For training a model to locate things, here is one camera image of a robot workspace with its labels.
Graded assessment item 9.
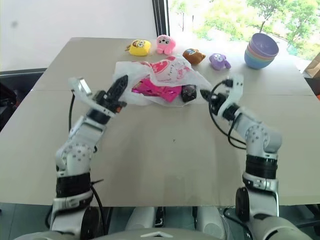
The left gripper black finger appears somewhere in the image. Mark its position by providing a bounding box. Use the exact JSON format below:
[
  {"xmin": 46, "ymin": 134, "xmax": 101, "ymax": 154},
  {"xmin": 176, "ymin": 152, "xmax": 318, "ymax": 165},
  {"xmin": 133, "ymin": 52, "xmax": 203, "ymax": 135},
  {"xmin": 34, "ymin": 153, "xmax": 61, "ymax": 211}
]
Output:
[
  {"xmin": 107, "ymin": 75, "xmax": 127, "ymax": 100},
  {"xmin": 114, "ymin": 76, "xmax": 130, "ymax": 101}
]

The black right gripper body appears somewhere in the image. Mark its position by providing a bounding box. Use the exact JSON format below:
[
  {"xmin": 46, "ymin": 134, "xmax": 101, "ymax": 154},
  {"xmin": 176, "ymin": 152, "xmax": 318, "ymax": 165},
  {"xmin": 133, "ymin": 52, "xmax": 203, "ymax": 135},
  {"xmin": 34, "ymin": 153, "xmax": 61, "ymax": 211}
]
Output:
[{"xmin": 211, "ymin": 92, "xmax": 230, "ymax": 111}]

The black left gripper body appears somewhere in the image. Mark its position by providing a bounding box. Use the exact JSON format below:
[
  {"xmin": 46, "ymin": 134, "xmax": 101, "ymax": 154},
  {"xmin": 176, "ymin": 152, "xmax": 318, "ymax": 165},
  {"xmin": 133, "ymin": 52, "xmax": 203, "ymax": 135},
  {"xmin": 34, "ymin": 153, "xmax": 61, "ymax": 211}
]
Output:
[{"xmin": 94, "ymin": 89, "xmax": 128, "ymax": 115}]

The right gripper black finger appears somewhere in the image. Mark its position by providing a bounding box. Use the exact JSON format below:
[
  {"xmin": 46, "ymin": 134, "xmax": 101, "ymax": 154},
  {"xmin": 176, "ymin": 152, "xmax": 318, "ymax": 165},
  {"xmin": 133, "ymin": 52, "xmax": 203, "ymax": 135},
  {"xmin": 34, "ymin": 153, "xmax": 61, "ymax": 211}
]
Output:
[{"xmin": 199, "ymin": 89, "xmax": 214, "ymax": 102}]

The small cola bottle red label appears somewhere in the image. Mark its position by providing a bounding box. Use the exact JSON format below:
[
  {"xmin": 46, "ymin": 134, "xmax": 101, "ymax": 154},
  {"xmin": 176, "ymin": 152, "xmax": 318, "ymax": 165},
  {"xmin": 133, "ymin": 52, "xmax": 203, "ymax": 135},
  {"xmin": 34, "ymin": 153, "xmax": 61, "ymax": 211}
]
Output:
[{"xmin": 180, "ymin": 84, "xmax": 198, "ymax": 103}]

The pink foil snack packet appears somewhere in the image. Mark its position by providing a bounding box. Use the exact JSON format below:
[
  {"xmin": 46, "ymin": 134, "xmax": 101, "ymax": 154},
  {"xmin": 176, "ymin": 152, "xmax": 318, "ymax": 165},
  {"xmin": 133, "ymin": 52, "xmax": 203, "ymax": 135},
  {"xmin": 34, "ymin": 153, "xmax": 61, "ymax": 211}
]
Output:
[{"xmin": 131, "ymin": 77, "xmax": 182, "ymax": 103}]

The white red-printed plastic bag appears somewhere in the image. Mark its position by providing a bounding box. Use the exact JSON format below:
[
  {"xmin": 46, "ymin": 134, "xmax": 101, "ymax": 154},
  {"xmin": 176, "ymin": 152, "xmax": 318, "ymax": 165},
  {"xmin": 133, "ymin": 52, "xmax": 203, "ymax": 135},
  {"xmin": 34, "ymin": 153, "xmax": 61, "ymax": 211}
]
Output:
[{"xmin": 113, "ymin": 55, "xmax": 213, "ymax": 108}]

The purple plush toy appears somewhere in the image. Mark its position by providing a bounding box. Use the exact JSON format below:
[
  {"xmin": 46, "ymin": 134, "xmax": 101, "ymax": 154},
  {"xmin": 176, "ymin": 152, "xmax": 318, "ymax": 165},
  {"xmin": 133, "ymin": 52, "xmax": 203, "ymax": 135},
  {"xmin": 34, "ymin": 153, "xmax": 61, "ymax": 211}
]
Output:
[{"xmin": 208, "ymin": 52, "xmax": 232, "ymax": 71}]

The brown plush toy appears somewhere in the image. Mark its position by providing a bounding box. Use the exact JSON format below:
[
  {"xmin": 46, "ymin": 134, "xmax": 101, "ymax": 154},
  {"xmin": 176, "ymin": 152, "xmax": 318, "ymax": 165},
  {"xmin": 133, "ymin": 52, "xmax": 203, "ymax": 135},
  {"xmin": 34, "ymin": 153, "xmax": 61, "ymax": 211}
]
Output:
[{"xmin": 182, "ymin": 48, "xmax": 207, "ymax": 65}]

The yellow plush toy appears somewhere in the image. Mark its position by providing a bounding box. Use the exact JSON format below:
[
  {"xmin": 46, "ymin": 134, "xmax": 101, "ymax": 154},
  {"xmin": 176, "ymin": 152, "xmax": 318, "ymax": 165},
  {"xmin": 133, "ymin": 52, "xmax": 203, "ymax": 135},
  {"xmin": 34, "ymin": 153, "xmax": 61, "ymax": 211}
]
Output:
[{"xmin": 124, "ymin": 39, "xmax": 152, "ymax": 57}]

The blue plastic bowl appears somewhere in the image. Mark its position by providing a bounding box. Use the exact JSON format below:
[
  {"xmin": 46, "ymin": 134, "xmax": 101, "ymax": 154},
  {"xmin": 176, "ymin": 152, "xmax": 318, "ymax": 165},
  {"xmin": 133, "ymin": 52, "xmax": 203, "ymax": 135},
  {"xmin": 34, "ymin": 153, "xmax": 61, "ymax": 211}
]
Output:
[{"xmin": 243, "ymin": 51, "xmax": 277, "ymax": 70}]

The green plastic bowl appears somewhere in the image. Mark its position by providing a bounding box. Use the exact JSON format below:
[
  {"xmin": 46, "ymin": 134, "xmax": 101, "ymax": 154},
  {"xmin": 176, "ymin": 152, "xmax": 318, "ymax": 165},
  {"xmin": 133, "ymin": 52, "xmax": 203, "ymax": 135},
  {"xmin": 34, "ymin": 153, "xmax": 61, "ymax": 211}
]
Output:
[{"xmin": 244, "ymin": 48, "xmax": 278, "ymax": 62}]

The pink plastic bowl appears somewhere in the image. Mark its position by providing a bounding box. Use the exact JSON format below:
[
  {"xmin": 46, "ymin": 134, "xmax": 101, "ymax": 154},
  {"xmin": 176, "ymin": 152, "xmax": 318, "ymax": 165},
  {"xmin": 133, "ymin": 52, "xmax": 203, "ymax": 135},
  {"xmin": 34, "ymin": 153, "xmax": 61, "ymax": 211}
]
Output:
[{"xmin": 246, "ymin": 44, "xmax": 279, "ymax": 60}]

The pink plush toy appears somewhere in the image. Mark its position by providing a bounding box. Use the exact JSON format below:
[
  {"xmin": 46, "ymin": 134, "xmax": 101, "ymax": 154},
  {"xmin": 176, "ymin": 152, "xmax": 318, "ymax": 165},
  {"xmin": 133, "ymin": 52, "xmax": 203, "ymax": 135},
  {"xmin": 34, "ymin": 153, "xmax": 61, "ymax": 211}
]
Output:
[{"xmin": 156, "ymin": 34, "xmax": 179, "ymax": 55}]

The purple plastic bowl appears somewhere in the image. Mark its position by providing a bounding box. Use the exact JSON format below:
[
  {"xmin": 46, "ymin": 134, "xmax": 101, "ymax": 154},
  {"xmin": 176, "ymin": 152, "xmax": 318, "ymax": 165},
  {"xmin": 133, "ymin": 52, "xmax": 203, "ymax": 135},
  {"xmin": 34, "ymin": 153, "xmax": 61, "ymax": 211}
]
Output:
[{"xmin": 247, "ymin": 32, "xmax": 280, "ymax": 57}]

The dark low cabinet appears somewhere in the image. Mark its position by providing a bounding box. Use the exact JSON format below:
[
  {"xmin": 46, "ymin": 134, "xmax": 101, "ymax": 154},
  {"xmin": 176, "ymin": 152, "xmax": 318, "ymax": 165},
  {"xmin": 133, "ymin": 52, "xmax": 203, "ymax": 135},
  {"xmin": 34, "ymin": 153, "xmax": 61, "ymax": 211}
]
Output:
[{"xmin": 0, "ymin": 67, "xmax": 48, "ymax": 133}]

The brown cardboard box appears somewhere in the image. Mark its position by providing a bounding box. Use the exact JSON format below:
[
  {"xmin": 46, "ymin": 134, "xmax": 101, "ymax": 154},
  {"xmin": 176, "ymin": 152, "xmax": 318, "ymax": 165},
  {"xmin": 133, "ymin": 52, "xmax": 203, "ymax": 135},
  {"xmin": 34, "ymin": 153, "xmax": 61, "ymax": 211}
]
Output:
[{"xmin": 302, "ymin": 58, "xmax": 320, "ymax": 78}]

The grey rounded shape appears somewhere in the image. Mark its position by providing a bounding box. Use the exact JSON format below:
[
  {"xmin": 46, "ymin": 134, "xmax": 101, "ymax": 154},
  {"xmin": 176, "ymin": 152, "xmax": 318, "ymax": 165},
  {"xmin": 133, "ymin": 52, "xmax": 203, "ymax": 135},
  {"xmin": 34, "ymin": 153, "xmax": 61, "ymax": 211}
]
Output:
[
  {"xmin": 197, "ymin": 206, "xmax": 226, "ymax": 234},
  {"xmin": 124, "ymin": 206, "xmax": 157, "ymax": 231}
]

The silver robot torso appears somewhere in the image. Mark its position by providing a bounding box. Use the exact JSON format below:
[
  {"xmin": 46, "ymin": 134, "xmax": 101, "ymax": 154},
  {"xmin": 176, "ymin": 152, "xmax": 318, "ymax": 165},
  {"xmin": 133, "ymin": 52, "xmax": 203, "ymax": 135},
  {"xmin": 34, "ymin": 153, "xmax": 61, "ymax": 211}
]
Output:
[{"xmin": 14, "ymin": 224, "xmax": 301, "ymax": 240}]

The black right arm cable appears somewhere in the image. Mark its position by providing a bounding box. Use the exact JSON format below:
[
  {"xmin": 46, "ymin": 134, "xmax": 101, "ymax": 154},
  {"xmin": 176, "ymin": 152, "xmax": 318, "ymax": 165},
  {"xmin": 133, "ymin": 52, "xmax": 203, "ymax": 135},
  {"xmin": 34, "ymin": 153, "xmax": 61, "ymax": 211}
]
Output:
[{"xmin": 208, "ymin": 79, "xmax": 248, "ymax": 150}]

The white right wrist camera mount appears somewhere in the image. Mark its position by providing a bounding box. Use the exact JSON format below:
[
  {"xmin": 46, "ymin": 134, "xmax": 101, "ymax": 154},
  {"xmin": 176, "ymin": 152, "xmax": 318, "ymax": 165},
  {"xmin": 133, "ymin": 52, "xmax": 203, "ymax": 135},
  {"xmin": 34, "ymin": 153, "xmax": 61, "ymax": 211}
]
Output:
[{"xmin": 223, "ymin": 74, "xmax": 245, "ymax": 112}]

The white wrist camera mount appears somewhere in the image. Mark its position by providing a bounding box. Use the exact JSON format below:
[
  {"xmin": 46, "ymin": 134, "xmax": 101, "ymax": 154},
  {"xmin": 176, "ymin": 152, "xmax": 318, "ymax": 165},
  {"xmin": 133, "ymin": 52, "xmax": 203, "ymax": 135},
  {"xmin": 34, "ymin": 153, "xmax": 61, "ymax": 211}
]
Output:
[
  {"xmin": 223, "ymin": 74, "xmax": 245, "ymax": 112},
  {"xmin": 68, "ymin": 76, "xmax": 117, "ymax": 119}
]

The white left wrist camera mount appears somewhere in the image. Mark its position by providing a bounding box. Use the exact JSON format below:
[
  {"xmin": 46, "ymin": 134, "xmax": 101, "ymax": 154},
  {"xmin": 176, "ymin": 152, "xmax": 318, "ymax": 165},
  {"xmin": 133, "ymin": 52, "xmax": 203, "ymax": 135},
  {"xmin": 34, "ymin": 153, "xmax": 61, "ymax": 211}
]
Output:
[{"xmin": 68, "ymin": 76, "xmax": 117, "ymax": 119}]

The black window frame post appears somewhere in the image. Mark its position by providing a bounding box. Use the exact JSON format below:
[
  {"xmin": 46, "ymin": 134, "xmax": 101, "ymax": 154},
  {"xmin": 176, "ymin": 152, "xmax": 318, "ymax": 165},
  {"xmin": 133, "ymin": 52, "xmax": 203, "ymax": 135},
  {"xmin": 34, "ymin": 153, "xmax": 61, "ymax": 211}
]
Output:
[{"xmin": 151, "ymin": 0, "xmax": 171, "ymax": 38}]

